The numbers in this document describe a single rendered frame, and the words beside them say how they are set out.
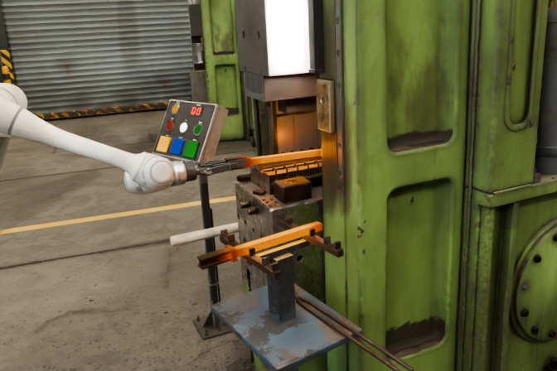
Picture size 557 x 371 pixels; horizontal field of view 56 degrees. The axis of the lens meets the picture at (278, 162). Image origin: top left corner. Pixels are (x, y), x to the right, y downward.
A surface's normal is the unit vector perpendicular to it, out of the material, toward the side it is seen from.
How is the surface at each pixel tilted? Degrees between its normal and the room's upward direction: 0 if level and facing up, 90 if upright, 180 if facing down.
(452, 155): 90
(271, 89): 90
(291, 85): 90
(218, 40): 89
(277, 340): 0
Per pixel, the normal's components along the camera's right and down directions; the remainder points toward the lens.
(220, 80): 0.18, 0.25
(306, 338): -0.05, -0.96
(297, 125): 0.41, 0.22
